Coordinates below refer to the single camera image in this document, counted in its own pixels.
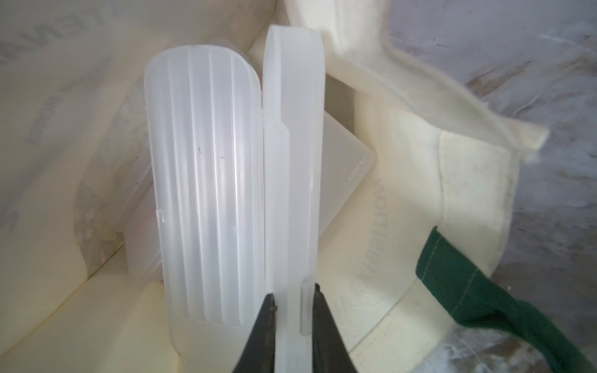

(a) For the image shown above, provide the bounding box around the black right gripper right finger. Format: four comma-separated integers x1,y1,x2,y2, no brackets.
312,284,357,373

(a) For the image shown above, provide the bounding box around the cream canvas tote bag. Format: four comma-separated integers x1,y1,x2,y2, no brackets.
1,1,596,372

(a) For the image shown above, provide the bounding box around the flat translucent plastic box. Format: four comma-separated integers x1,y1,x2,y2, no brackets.
319,113,376,235

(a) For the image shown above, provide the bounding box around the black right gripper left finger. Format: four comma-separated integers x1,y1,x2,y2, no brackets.
233,294,277,373

